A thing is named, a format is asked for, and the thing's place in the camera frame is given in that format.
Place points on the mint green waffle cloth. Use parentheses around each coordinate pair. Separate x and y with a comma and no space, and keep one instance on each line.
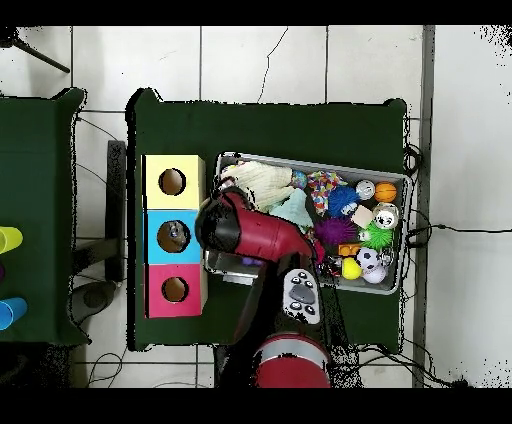
(294,210)

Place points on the crushed clear plastic bottle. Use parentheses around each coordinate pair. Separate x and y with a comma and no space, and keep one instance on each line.
(175,234)

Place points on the green spiky toy with eyes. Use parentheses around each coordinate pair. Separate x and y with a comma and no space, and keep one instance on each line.
(378,236)

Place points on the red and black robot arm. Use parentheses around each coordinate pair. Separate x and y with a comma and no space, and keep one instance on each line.
(264,236)

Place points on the wooden box with three holes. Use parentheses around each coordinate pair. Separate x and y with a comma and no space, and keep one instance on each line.
(188,192)

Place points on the cream yellow waffle cloth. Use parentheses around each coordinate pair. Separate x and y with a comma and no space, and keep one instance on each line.
(268,180)

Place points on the colourful dotted cloth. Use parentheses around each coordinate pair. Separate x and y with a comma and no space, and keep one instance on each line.
(322,186)

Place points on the dark green table cloth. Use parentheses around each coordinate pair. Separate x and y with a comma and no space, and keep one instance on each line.
(280,136)

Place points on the purple spiky ball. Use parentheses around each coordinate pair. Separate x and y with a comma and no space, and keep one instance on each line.
(335,231)

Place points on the blue spiky toy with eyes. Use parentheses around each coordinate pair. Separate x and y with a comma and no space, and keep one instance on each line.
(342,200)

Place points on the orange toy basketball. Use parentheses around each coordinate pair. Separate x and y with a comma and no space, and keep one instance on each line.
(385,192)

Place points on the green cloth side table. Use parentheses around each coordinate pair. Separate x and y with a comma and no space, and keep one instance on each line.
(36,180)

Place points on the yellow plastic cup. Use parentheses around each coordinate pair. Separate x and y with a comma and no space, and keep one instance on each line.
(10,239)

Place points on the blue plastic cup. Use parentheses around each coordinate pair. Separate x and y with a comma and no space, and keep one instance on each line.
(12,312)

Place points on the black tripod leg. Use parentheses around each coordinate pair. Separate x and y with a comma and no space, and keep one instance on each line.
(40,55)

